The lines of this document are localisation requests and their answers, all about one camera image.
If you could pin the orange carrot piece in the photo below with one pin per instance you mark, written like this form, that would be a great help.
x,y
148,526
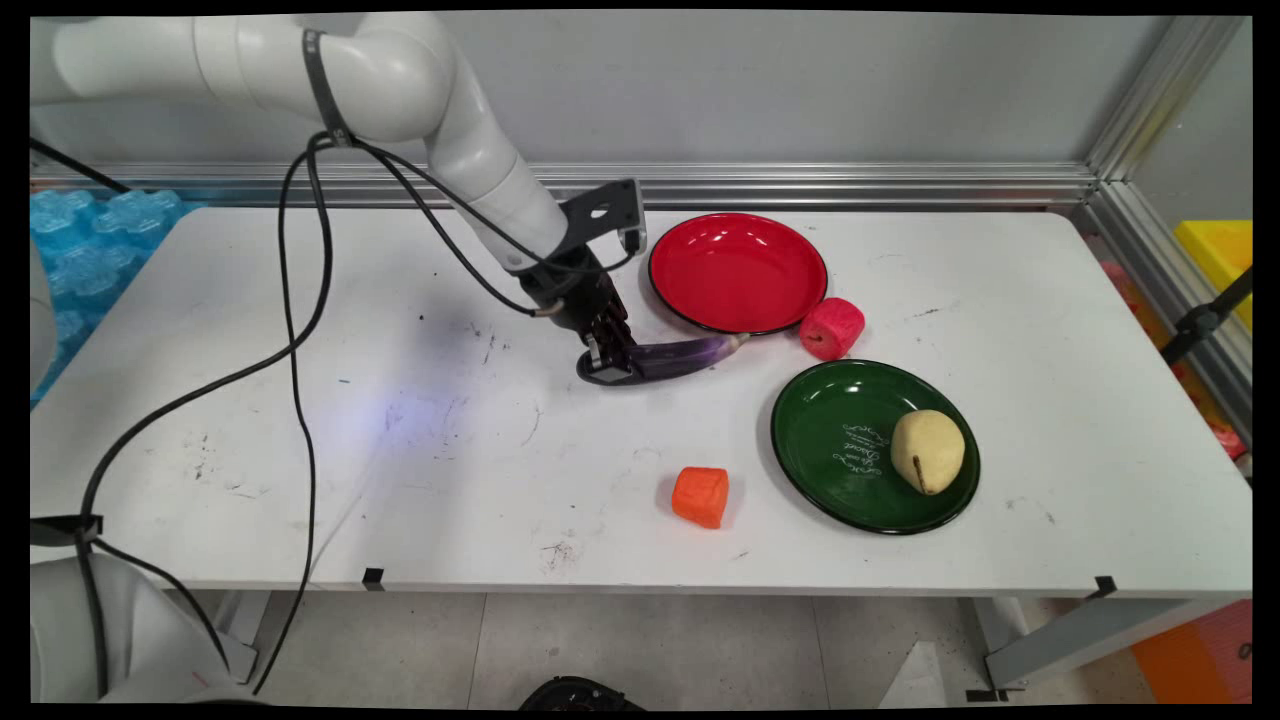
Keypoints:
x,y
700,495

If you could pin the orange box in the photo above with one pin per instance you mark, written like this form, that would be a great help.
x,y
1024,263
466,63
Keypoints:
x,y
1195,655

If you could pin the aluminium frame post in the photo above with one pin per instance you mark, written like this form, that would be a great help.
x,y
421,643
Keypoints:
x,y
1165,95

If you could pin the red round plate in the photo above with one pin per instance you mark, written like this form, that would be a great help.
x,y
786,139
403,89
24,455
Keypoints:
x,y
735,270

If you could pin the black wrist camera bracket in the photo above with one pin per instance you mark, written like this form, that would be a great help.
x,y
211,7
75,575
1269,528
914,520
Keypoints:
x,y
600,212

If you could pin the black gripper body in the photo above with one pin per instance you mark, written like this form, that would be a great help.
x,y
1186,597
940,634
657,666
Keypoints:
x,y
580,295

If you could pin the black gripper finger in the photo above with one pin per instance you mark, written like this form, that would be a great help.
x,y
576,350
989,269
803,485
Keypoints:
x,y
600,365
622,338

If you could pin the dark green round plate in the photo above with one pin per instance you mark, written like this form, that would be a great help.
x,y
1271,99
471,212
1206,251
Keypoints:
x,y
830,440

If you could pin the purple toy eggplant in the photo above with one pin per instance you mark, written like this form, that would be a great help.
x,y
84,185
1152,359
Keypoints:
x,y
680,355

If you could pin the yellow plastic box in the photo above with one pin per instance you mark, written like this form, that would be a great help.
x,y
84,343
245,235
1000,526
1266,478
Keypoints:
x,y
1220,260

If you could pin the blue foam mat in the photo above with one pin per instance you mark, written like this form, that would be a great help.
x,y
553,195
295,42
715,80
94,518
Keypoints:
x,y
90,250

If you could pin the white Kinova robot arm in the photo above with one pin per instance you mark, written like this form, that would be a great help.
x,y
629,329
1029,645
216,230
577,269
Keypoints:
x,y
400,70

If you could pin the black tape marker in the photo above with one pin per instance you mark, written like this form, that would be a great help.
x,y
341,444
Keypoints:
x,y
1104,586
373,578

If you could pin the black round floor object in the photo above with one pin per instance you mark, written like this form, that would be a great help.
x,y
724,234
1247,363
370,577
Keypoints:
x,y
580,695

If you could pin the grey table leg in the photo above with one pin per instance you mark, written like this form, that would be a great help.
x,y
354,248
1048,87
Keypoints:
x,y
1090,635
245,630

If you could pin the black stand clamp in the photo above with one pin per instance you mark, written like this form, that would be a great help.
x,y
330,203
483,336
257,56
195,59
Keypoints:
x,y
1200,320

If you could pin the aluminium frame rail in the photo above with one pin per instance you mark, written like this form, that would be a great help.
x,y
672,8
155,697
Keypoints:
x,y
800,185
1170,300

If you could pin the red toy apple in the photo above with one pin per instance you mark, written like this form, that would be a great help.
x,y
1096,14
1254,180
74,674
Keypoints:
x,y
832,328

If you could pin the cream toy pear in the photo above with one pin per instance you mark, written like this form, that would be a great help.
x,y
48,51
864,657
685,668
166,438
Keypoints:
x,y
930,450

